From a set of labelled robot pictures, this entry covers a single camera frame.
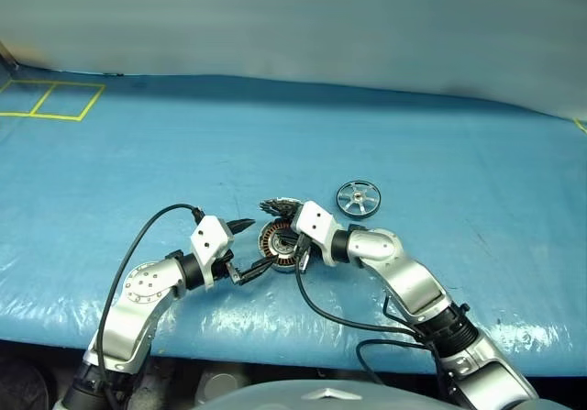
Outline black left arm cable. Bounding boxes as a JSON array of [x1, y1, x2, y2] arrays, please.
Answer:
[[97, 204, 205, 410]]

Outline dark rounded shape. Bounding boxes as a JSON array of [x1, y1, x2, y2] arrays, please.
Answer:
[[0, 357, 52, 410]]

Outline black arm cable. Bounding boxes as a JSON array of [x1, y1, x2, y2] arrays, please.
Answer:
[[97, 204, 205, 410], [294, 242, 444, 386]]

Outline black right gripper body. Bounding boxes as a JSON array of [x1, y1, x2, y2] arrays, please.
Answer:
[[282, 212, 317, 269]]

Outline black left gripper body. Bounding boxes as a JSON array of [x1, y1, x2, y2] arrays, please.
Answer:
[[213, 249, 245, 287]]

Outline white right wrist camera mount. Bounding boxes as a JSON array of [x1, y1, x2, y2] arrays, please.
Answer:
[[292, 201, 343, 267]]

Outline round motor housing copper windings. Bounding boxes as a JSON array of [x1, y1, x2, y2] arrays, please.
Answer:
[[257, 220, 307, 273]]

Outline yellow tape grid marking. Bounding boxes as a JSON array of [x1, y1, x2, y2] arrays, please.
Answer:
[[0, 79, 106, 122]]

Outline silver spoked rotor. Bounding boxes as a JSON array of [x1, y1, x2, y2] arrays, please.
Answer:
[[336, 179, 378, 218]]

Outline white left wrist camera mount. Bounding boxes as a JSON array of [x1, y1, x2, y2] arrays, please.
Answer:
[[190, 216, 236, 290]]

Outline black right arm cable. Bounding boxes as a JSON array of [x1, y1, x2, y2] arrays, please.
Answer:
[[294, 242, 444, 386]]

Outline grey rounded shape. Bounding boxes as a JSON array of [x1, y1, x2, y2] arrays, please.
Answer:
[[196, 366, 249, 406]]

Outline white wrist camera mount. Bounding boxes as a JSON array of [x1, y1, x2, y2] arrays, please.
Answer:
[[190, 216, 236, 290], [292, 201, 343, 267]]

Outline blue plastic table cover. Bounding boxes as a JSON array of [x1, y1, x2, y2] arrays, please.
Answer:
[[0, 63, 587, 378]]

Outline grey robot torso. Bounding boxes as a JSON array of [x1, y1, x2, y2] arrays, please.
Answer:
[[201, 375, 395, 410]]

